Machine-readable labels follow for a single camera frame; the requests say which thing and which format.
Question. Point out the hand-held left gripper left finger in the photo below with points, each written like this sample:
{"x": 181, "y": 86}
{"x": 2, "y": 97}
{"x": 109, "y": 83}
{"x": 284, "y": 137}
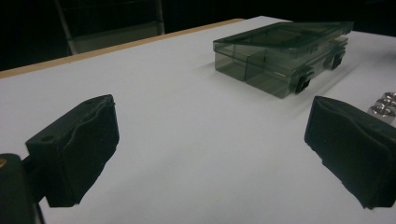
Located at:
{"x": 77, "y": 149}

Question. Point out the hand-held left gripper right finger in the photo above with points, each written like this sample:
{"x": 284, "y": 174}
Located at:
{"x": 355, "y": 146}

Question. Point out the silver metal nut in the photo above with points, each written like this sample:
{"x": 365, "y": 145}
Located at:
{"x": 388, "y": 99}
{"x": 381, "y": 111}

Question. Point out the grey metal tray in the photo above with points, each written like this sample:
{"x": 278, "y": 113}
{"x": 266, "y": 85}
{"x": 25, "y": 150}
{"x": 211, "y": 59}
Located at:
{"x": 274, "y": 59}

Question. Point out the white board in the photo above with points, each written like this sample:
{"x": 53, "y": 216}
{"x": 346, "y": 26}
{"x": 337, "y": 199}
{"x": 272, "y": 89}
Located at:
{"x": 193, "y": 130}

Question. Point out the grey metal stand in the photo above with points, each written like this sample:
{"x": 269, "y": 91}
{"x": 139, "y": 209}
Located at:
{"x": 118, "y": 34}

